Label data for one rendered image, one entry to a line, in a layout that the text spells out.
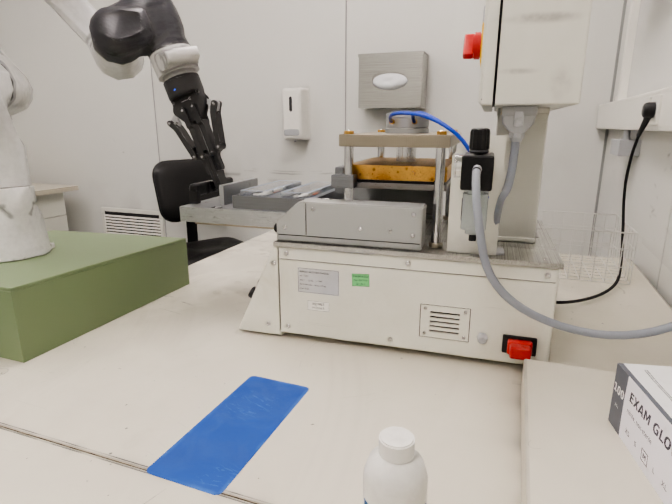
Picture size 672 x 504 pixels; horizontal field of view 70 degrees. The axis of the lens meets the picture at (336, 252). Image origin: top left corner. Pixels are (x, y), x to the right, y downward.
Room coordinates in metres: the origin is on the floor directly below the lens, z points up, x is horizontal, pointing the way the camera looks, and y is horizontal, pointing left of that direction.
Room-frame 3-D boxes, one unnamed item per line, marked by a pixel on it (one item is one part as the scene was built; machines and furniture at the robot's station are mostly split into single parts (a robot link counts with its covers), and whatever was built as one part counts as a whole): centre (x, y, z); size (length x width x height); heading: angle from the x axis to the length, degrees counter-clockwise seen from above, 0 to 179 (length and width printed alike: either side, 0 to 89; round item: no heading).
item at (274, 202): (0.98, 0.09, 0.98); 0.20 x 0.17 x 0.03; 163
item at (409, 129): (0.88, -0.15, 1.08); 0.31 x 0.24 x 0.13; 163
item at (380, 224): (0.80, -0.02, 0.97); 0.26 x 0.05 x 0.07; 73
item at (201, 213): (0.99, 0.13, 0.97); 0.30 x 0.22 x 0.08; 73
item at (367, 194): (1.06, -0.11, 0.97); 0.25 x 0.05 x 0.07; 73
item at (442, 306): (0.90, -0.12, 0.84); 0.53 x 0.37 x 0.17; 73
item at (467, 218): (0.66, -0.19, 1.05); 0.15 x 0.05 x 0.15; 163
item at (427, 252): (0.90, -0.16, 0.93); 0.46 x 0.35 x 0.01; 73
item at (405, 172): (0.90, -0.13, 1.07); 0.22 x 0.17 x 0.10; 163
